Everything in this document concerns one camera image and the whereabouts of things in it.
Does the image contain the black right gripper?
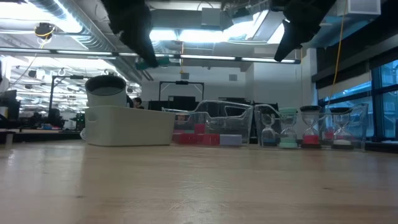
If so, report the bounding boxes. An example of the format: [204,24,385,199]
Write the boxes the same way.
[270,0,337,62]

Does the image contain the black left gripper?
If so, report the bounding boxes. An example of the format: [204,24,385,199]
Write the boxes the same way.
[100,0,160,68]

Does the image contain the hourglass with mint green caps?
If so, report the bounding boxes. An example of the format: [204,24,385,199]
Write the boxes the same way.
[278,107,299,149]

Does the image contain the hourglass with blue sand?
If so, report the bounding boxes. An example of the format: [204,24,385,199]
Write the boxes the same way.
[260,112,278,147]

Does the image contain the hourglass with red sand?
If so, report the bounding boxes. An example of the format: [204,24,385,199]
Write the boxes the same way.
[299,105,323,149]

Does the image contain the hourglass with white sand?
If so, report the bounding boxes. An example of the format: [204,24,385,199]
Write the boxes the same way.
[329,106,355,151]

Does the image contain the white plastic box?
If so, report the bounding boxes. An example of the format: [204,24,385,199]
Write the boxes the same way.
[219,134,243,147]

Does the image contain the white cylinder cup dark rim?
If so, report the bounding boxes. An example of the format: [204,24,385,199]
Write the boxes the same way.
[85,74,127,108]

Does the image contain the person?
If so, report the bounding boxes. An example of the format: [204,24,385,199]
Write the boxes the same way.
[132,96,145,110]

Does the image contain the long ceiling light strip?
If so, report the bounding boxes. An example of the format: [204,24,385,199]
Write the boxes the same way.
[0,46,302,65]

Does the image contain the black background screen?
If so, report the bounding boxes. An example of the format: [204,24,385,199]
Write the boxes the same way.
[167,95,197,111]

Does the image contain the grey ceiling box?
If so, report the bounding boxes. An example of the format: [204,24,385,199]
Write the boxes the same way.
[201,7,222,27]

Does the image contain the white ceiling air unit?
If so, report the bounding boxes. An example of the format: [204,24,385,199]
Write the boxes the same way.
[337,0,382,16]

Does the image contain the white opaque storage bin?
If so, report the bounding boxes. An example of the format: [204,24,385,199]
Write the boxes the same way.
[84,105,177,147]

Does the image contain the clear plastic storage bin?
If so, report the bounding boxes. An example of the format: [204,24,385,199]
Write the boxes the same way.
[161,99,254,147]
[254,102,370,152]

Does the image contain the dark-framed window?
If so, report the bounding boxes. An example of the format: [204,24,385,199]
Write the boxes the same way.
[317,58,398,142]

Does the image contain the background desk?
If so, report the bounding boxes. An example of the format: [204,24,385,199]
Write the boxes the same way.
[0,127,82,144]

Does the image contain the black computer monitor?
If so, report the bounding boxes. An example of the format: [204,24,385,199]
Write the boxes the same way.
[0,89,20,129]

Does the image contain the yellow hanging cable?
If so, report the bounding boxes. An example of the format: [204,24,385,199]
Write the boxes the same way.
[325,9,346,105]

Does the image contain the black metal frame rig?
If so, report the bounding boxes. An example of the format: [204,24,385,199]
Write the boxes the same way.
[49,73,88,128]
[159,80,205,102]

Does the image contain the large corrugated silver duct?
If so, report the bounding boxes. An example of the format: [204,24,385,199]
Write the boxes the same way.
[27,0,116,52]

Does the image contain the black yellow ceiling cord reel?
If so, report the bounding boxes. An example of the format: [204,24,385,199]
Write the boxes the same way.
[34,22,57,40]

